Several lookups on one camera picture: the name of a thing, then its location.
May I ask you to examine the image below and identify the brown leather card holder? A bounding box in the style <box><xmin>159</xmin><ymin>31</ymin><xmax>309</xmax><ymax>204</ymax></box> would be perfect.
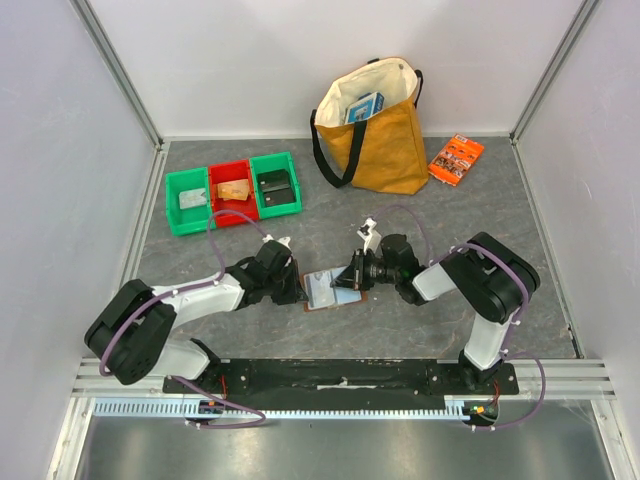
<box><xmin>302</xmin><ymin>266</ymin><xmax>367</xmax><ymax>312</ymax></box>

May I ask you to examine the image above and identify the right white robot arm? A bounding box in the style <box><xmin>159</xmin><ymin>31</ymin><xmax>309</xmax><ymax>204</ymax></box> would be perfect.
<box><xmin>332</xmin><ymin>232</ymin><xmax>540</xmax><ymax>394</ymax></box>

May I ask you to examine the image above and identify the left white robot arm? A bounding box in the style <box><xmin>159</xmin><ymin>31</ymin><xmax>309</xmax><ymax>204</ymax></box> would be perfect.
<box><xmin>84</xmin><ymin>236</ymin><xmax>308</xmax><ymax>393</ymax></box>

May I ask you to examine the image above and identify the black card stack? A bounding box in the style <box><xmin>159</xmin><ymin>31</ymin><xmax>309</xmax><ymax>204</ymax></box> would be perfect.
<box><xmin>257</xmin><ymin>169</ymin><xmax>296</xmax><ymax>207</ymax></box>

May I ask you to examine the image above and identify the right green plastic bin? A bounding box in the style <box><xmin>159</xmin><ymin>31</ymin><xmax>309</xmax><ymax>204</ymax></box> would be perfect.
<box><xmin>249</xmin><ymin>151</ymin><xmax>303</xmax><ymax>220</ymax></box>

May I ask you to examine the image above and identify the green plastic bin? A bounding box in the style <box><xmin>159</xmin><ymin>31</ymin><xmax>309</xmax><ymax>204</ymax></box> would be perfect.
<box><xmin>165</xmin><ymin>167</ymin><xmax>212</xmax><ymax>236</ymax></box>
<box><xmin>249</xmin><ymin>151</ymin><xmax>303</xmax><ymax>220</ymax></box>

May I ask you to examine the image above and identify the red plastic bin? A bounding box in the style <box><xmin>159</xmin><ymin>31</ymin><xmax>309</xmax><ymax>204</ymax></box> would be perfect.
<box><xmin>208</xmin><ymin>159</ymin><xmax>259</xmax><ymax>228</ymax></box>

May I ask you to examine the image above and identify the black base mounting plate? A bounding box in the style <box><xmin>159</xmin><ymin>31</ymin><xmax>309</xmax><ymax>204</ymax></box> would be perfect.
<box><xmin>194</xmin><ymin>359</ymin><xmax>519</xmax><ymax>409</ymax></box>

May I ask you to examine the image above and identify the mustard tote bag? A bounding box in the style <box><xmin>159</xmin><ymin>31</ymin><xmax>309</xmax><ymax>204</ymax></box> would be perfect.
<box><xmin>310</xmin><ymin>57</ymin><xmax>429</xmax><ymax>195</ymax></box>

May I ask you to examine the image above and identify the orange snack packet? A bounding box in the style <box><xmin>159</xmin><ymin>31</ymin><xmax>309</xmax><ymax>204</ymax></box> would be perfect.
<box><xmin>428</xmin><ymin>134</ymin><xmax>485</xmax><ymax>187</ymax></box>

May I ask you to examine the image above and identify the left green plastic bin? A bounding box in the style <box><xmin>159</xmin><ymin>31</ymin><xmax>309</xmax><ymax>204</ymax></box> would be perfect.
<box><xmin>165</xmin><ymin>167</ymin><xmax>212</xmax><ymax>236</ymax></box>

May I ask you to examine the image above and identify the blue box in bag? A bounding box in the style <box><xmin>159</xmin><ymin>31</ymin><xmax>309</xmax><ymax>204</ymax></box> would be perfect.
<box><xmin>344</xmin><ymin>91</ymin><xmax>385</xmax><ymax>124</ymax></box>

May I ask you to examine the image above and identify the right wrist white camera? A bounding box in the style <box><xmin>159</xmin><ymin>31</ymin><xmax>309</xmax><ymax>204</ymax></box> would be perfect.
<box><xmin>357</xmin><ymin>217</ymin><xmax>382</xmax><ymax>254</ymax></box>

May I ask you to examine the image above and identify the front aluminium rail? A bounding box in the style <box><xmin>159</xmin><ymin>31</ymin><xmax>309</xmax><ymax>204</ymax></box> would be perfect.
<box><xmin>71</xmin><ymin>358</ymin><xmax>616</xmax><ymax>400</ymax></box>

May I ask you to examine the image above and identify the grey slotted cable duct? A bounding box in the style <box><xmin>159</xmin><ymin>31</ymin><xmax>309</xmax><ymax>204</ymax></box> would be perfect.
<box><xmin>93</xmin><ymin>397</ymin><xmax>470</xmax><ymax>421</ymax></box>

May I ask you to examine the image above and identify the right aluminium frame post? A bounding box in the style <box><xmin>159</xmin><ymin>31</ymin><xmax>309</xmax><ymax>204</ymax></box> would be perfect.
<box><xmin>509</xmin><ymin>0</ymin><xmax>601</xmax><ymax>146</ymax></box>

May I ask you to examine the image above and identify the aluminium frame post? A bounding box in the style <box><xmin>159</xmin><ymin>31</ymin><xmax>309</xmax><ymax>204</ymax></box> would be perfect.
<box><xmin>509</xmin><ymin>0</ymin><xmax>601</xmax><ymax>146</ymax></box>
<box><xmin>70</xmin><ymin>0</ymin><xmax>164</xmax><ymax>149</ymax></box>

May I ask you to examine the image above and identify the left aluminium frame post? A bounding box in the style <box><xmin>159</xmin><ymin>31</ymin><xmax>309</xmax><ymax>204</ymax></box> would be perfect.
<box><xmin>70</xmin><ymin>0</ymin><xmax>164</xmax><ymax>149</ymax></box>

